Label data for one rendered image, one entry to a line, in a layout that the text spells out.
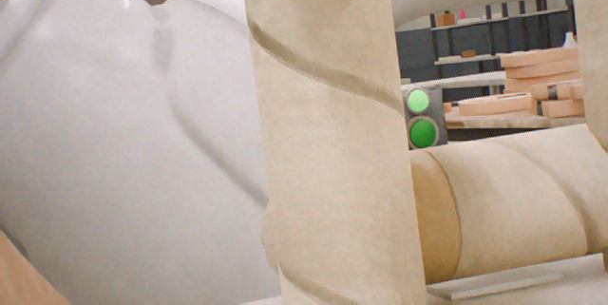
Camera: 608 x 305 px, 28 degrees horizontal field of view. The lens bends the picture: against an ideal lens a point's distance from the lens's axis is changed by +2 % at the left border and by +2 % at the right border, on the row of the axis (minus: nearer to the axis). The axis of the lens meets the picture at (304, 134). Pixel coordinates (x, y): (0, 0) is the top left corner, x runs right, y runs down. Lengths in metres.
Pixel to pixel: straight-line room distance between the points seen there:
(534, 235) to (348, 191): 0.05
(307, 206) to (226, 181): 0.21
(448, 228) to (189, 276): 0.20
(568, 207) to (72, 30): 0.23
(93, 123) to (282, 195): 0.20
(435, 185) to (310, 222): 0.03
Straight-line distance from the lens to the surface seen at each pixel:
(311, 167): 0.25
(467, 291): 0.29
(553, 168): 0.28
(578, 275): 0.30
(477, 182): 0.27
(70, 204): 0.45
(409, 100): 1.24
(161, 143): 0.45
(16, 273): 0.82
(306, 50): 0.25
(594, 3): 0.29
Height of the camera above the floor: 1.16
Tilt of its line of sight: 4 degrees down
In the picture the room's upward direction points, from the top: 7 degrees counter-clockwise
